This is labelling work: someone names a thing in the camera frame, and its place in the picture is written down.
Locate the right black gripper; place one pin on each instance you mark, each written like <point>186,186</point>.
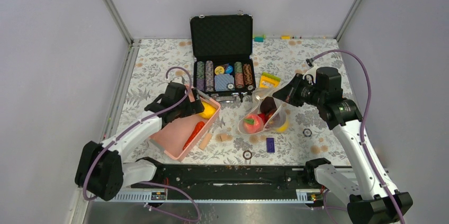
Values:
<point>289,92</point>

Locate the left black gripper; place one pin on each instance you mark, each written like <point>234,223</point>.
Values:
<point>194,107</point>

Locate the orange red carrot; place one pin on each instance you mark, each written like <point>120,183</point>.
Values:
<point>198,127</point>

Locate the dark purple plum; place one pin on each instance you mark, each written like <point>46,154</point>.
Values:
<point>268,105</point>

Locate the dark red apple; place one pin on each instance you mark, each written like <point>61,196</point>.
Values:
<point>275,119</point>

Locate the pink plastic basket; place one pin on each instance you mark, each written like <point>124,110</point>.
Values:
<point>172,138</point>

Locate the clear zip top bag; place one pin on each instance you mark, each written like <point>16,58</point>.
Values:
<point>267,114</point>

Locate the yellow lemon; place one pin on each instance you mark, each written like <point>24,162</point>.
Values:
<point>283,127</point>

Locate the pink peach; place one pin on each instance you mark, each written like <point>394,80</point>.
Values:
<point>253,123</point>

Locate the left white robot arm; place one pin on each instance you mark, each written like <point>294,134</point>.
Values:
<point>102,171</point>

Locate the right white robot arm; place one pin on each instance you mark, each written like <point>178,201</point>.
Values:
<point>374,198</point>

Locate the yellow plastic toy tool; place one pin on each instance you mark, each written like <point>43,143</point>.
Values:
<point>269,81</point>

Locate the long wooden block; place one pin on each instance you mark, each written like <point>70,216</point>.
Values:
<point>205,141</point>

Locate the small wooden cube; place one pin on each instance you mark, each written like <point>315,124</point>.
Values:
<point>223,137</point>

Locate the purple rectangular block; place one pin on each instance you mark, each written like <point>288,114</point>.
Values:
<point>270,145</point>

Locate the black poker chip case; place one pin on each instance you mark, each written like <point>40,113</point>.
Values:
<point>223,40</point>

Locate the poker chip near front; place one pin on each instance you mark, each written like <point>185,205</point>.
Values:
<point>247,155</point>

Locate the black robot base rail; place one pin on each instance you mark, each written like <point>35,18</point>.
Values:
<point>236,182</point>

